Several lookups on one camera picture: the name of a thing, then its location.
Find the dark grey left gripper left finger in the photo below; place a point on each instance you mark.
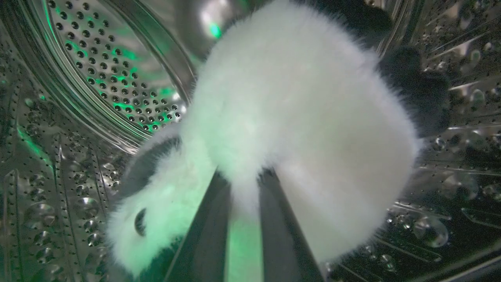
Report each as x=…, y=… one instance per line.
x=203, y=239

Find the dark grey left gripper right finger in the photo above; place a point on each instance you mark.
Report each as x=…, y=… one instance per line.
x=280, y=239

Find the white and black panda plush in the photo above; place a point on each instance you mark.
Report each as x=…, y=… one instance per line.
x=297, y=117

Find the stainless steel washing machine drum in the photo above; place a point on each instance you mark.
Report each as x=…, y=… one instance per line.
x=58, y=156

